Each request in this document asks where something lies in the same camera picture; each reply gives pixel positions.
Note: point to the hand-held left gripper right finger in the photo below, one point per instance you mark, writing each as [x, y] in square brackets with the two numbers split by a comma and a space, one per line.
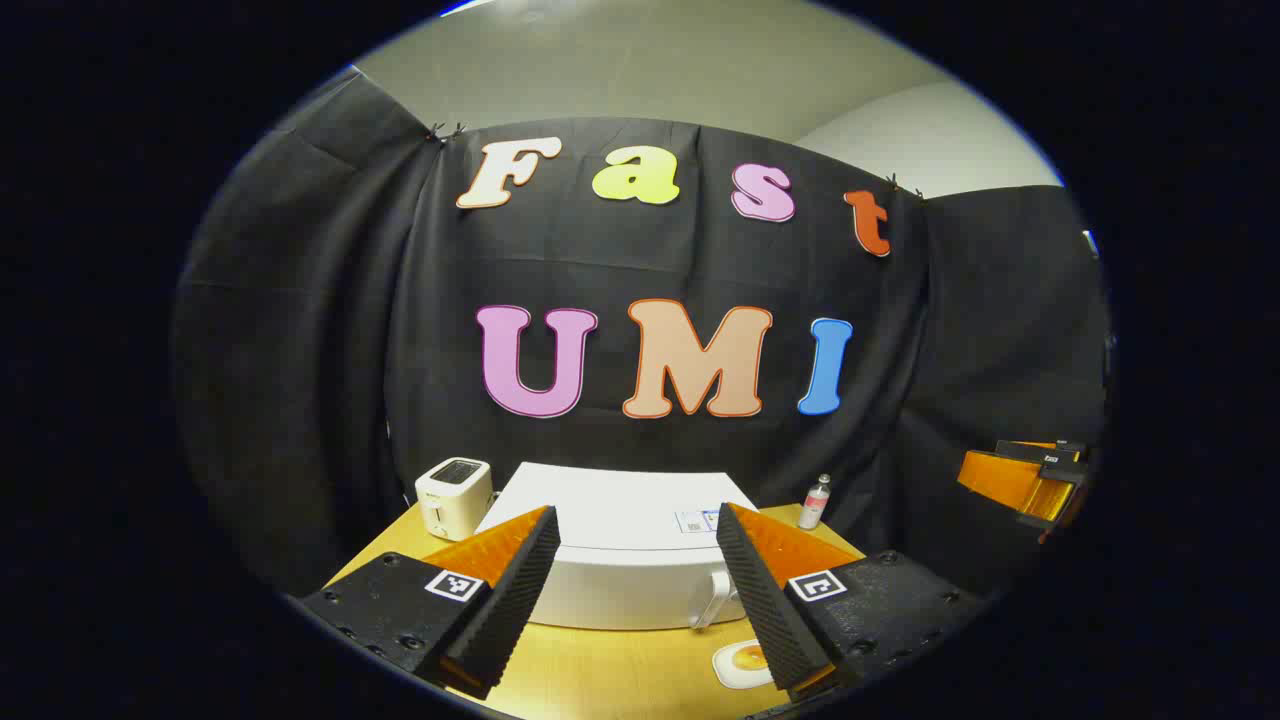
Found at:
[770, 600]

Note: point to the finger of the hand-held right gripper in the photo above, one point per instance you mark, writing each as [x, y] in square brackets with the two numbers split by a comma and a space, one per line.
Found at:
[1015, 485]

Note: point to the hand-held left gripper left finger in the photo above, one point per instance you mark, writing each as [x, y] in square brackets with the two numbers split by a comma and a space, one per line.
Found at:
[505, 600]

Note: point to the white microwave oven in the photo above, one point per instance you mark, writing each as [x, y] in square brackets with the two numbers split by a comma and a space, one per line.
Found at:
[620, 515]

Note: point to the white square plate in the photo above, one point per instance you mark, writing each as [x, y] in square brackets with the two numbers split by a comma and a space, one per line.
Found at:
[730, 672]

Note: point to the small clear bottle pink label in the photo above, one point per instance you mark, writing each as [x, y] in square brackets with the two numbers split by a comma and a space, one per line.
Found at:
[815, 502]

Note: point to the white toaster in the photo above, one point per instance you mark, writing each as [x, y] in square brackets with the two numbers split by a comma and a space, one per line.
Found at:
[455, 495]

